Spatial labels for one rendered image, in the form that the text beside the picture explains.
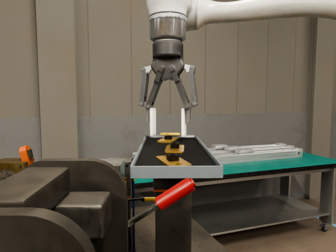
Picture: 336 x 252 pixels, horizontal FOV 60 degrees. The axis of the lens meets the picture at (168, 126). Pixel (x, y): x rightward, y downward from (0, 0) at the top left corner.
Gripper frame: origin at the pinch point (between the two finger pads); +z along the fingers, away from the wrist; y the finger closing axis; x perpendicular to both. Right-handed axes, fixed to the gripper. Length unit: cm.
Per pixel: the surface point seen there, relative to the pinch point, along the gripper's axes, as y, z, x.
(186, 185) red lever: -10.6, 4.9, 33.6
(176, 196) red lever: -9.4, 6.4, 34.0
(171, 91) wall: 51, -15, -222
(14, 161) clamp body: 54, 14, -8
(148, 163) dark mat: -3.0, 4.0, 25.9
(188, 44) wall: 35, -63, -232
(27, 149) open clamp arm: 51, 10, -11
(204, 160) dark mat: -11.6, 4.0, 21.4
